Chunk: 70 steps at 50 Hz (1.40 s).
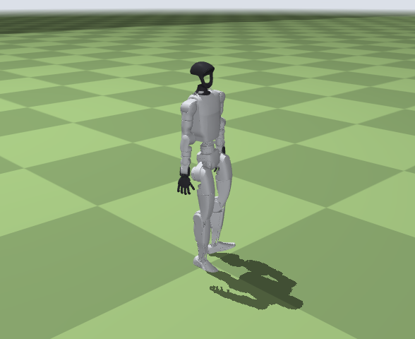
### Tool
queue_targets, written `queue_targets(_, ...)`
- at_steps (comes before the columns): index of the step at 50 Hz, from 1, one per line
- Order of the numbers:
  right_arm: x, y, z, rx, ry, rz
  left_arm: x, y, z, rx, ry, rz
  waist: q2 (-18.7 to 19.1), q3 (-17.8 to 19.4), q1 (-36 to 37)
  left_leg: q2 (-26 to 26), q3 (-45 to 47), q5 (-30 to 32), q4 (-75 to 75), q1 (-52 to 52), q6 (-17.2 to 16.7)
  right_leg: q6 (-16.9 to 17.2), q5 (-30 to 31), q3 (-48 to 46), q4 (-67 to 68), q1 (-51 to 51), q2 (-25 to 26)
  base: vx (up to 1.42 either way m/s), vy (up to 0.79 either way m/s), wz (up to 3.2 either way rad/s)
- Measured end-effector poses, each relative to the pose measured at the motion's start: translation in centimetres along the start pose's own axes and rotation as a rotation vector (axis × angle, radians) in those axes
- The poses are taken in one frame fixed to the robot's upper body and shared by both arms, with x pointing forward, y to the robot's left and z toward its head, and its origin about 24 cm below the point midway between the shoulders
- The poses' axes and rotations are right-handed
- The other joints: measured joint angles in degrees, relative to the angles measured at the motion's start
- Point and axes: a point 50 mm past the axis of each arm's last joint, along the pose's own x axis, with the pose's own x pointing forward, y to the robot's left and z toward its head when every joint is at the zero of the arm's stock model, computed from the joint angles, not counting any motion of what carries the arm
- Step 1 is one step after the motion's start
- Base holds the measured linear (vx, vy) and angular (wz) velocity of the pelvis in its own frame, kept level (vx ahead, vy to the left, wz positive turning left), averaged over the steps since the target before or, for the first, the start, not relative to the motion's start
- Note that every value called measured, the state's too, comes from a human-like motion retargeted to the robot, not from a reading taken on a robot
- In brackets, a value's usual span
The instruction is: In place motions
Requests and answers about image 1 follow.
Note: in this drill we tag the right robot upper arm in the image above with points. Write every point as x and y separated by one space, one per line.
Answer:
188 109

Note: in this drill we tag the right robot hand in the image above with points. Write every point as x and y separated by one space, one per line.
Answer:
184 182

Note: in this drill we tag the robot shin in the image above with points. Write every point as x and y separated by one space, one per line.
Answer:
202 236
216 222

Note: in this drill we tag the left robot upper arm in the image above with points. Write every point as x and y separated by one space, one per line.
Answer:
222 98

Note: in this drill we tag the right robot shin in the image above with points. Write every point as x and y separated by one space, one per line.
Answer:
202 236

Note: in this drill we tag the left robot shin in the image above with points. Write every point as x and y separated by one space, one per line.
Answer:
216 222

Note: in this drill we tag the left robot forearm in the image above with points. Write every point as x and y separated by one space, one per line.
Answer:
219 142

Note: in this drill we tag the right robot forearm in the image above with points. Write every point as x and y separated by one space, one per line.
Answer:
185 154

